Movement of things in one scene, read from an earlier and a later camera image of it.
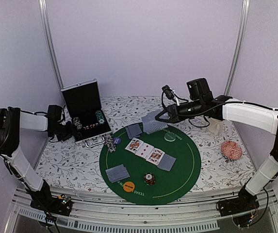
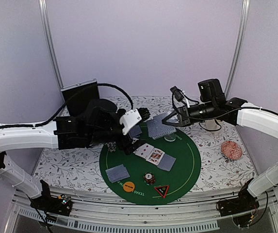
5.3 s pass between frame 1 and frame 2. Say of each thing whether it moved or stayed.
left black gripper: moved
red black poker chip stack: stayed
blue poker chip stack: stayed
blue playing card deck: moved
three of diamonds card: stayed
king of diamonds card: stayed
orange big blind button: stayed
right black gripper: moved
